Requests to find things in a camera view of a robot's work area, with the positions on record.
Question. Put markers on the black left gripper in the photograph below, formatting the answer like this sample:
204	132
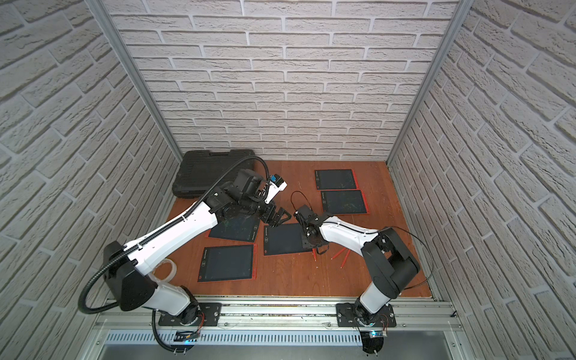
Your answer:
268	212

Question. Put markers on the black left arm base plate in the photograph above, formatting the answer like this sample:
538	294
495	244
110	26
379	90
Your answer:
207	313

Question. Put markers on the black plastic tool case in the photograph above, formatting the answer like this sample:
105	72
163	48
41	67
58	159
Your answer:
199	169

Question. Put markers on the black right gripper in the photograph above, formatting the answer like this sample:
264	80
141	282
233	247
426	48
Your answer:
304	232

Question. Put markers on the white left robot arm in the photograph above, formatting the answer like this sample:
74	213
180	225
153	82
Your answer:
130	280

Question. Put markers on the aluminium front rail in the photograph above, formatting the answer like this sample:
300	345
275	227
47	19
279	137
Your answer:
274	313

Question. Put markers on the aluminium corner post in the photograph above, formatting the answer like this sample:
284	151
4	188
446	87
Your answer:
112	34
454	26

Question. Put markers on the left aluminium corner post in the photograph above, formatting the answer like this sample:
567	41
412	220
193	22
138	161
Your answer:
112	34

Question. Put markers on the right aluminium corner post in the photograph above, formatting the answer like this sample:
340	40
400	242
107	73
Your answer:
454	26

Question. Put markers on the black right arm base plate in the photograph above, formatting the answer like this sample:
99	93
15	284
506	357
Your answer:
350	315

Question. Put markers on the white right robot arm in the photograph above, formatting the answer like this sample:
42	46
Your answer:
390	263

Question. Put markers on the red tablet with green scribbles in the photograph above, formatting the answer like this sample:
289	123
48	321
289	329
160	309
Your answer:
344	202

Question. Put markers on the white perforated cable duct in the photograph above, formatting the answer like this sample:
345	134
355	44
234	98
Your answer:
245	338

